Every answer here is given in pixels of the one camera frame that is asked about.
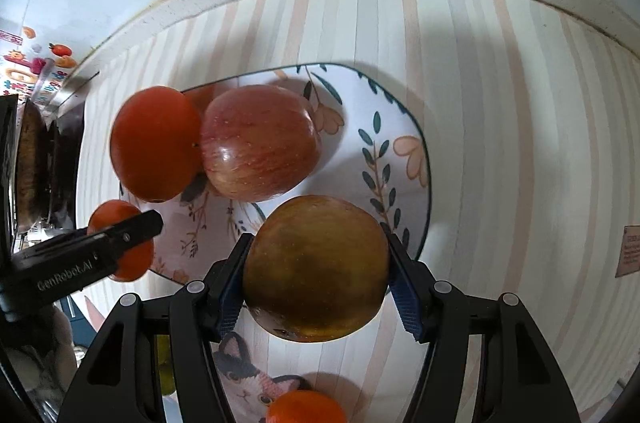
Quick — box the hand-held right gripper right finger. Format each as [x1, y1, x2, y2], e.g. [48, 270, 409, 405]
[382, 223, 583, 423]

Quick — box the colourful wall poster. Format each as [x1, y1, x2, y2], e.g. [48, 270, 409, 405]
[0, 25, 78, 98]

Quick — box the orange tangerine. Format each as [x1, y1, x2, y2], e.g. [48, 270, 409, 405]
[265, 389, 348, 423]

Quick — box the floral ceramic plate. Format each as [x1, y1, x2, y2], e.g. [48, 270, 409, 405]
[118, 63, 432, 286]

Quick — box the brown paper label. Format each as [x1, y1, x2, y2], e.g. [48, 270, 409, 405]
[614, 225, 640, 278]

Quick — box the red striped apple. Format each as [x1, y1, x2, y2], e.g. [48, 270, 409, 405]
[200, 84, 324, 204]

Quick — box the striped cat print tablecloth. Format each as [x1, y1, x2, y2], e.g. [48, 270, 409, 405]
[74, 0, 640, 423]

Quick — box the large red tomato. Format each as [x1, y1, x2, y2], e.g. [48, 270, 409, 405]
[109, 86, 204, 204]

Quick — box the small red tomato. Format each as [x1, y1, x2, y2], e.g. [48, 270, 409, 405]
[87, 199, 155, 283]

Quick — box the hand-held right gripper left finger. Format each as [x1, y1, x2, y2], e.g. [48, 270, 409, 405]
[57, 233, 256, 423]

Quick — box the brownish yellow apple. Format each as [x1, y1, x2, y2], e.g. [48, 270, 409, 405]
[242, 195, 391, 343]

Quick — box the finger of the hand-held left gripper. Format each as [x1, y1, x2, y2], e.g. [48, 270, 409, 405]
[86, 209, 165, 256]

